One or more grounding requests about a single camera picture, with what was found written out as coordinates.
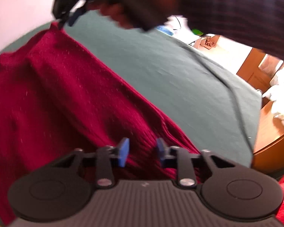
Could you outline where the dark red knit sweater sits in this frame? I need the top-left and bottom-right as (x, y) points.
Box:
(0, 24), (198, 225)

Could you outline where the forearm in striped dark sleeve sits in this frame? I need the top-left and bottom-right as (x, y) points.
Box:
(179, 0), (284, 61)

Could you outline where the person right hand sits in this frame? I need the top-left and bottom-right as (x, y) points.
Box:
(86, 0), (181, 30)

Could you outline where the green table cloth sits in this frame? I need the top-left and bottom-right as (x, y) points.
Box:
(0, 12), (261, 166)

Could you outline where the blue glasses case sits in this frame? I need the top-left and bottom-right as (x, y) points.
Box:
(156, 26), (174, 36)

